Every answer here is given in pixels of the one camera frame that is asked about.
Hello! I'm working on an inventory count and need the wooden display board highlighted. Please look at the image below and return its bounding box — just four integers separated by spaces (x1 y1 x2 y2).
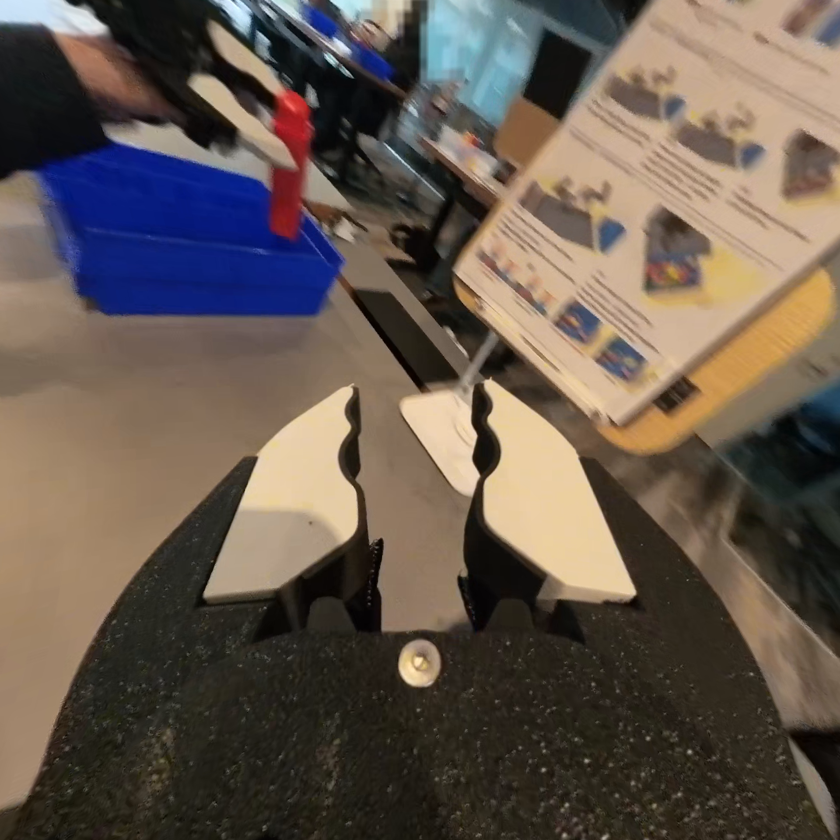
597 266 837 457

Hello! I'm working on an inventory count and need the small black tag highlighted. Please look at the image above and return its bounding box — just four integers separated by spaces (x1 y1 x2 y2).
653 377 700 414

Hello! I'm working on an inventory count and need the blue plastic bin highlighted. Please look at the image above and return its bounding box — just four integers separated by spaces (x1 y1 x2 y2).
38 143 347 317

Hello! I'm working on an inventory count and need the small blue bin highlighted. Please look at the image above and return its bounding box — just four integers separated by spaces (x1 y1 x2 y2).
348 36 396 81

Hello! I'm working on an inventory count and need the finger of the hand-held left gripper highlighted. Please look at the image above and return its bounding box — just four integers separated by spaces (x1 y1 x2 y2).
209 20 284 96
189 71 301 173

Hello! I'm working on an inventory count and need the dark wooden desk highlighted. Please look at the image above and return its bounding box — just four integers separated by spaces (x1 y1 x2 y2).
420 134 519 277

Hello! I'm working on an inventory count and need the black cable slot cover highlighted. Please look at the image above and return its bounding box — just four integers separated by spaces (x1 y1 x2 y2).
356 287 472 392

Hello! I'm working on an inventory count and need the white instruction poster sheet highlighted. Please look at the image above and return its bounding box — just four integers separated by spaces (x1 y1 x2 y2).
453 0 840 424

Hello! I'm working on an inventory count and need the person's left hand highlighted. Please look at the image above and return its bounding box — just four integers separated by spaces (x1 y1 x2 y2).
56 33 175 129

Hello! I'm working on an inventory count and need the black panel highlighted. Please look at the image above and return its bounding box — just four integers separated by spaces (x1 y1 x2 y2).
525 29 592 119

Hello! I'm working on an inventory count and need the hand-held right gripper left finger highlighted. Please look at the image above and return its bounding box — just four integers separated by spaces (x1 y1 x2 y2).
202 384 385 634

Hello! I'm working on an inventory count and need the brown cardboard panel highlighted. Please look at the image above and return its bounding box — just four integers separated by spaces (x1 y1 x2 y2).
495 97 560 168

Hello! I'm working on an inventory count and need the person's left forearm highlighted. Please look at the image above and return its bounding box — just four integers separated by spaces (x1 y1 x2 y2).
0 25 111 181

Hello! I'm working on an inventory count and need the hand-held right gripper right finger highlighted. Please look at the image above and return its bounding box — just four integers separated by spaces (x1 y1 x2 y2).
456 379 639 634

